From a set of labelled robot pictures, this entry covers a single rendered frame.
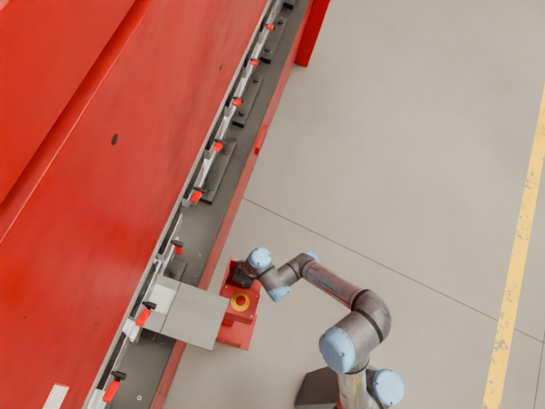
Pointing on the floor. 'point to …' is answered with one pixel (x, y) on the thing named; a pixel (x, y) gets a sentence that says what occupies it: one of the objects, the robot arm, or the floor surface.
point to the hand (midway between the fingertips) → (246, 281)
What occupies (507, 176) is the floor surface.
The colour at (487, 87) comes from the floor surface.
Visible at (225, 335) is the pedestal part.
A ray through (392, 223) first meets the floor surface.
